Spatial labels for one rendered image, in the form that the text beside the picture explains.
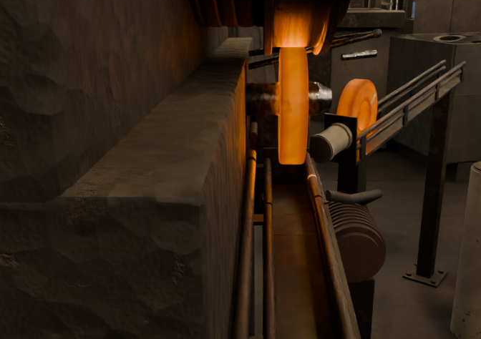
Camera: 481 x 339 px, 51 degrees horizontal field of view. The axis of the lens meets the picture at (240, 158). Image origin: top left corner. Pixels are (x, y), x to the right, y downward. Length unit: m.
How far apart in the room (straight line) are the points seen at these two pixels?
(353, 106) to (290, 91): 0.48
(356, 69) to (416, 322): 1.98
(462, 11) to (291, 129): 4.31
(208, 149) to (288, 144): 0.36
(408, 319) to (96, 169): 1.54
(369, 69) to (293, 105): 2.74
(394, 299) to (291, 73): 1.29
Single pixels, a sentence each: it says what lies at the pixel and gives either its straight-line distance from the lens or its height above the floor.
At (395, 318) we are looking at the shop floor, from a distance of 1.71.
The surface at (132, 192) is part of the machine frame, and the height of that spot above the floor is 0.87.
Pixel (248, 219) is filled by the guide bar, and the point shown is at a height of 0.75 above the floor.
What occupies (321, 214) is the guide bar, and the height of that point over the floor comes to 0.71.
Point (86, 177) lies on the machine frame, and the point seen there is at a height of 0.87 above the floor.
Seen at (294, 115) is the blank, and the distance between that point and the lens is 0.60.
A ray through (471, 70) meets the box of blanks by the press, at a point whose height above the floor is 0.61.
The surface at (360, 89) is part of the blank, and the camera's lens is 1.10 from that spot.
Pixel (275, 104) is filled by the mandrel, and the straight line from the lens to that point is 0.65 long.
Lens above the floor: 0.94
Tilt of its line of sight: 17 degrees down
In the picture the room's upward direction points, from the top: 1 degrees counter-clockwise
